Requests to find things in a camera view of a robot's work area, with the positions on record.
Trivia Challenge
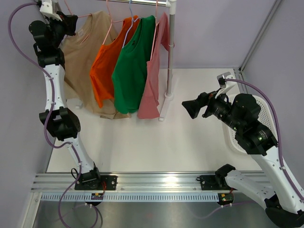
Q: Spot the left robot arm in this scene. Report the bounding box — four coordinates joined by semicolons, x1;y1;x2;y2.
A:
29;11;102;190

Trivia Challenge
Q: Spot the beige t shirt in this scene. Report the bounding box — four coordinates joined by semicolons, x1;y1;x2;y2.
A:
62;11;130;119

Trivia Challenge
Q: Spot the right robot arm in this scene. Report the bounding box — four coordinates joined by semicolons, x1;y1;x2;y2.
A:
182;91;304;228

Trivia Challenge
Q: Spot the black mounting plate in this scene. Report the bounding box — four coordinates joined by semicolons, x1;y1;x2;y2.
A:
74;175;117;191
196;175;235;190

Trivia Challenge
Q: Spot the pink t shirt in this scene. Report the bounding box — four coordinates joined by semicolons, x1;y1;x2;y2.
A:
137;13;170;119

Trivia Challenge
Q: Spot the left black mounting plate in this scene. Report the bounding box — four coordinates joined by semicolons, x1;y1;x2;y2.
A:
74;175;117;191

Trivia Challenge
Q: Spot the white plastic basket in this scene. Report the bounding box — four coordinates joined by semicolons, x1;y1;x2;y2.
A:
222;95;277;155

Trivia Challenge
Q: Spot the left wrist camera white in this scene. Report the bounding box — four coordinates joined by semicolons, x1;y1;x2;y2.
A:
36;0;62;21

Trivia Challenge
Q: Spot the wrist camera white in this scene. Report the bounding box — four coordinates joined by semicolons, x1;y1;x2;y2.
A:
36;0;62;21
215;72;237;98

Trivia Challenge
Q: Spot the green t shirt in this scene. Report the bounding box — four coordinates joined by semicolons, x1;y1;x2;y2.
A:
112;15;156;114

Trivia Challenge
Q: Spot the orange t shirt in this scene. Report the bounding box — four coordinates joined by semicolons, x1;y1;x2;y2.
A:
89;16;140;108

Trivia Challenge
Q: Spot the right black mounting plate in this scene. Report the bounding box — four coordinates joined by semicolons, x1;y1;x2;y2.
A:
196;175;235;190

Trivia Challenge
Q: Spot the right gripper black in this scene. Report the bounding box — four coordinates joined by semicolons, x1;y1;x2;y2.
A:
182;87;243;133

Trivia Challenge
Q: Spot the white slotted cable duct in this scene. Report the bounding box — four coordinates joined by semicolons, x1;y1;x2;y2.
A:
41;192;219;202

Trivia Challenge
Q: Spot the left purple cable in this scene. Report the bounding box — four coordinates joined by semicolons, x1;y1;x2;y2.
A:
7;1;104;228

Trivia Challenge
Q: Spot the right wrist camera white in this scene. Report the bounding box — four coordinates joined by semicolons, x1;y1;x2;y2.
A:
215;72;237;98

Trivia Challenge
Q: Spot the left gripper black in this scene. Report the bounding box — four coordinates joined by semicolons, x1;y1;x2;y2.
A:
44;11;76;49

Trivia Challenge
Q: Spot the metal clothes rack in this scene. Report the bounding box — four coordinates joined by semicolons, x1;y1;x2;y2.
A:
51;0;179;122

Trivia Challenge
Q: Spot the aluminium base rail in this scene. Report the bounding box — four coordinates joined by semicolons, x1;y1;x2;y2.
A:
30;171;221;193

